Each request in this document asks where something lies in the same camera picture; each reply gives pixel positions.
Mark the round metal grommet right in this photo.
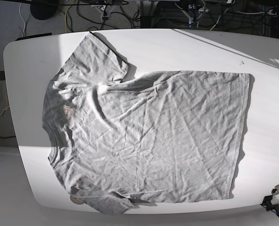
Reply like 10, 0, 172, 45
271, 184, 279, 195

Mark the yellow floor cable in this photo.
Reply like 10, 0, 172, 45
64, 0, 77, 33

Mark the round table grommet left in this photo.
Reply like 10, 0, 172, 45
70, 196, 83, 205

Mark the grey T-shirt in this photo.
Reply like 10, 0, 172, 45
42, 33, 250, 215

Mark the black round stand base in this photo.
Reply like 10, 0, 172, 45
30, 0, 59, 20

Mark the black clamp with cable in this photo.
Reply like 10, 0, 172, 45
260, 195, 279, 218

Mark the white floor cable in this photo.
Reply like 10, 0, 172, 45
18, 3, 27, 36

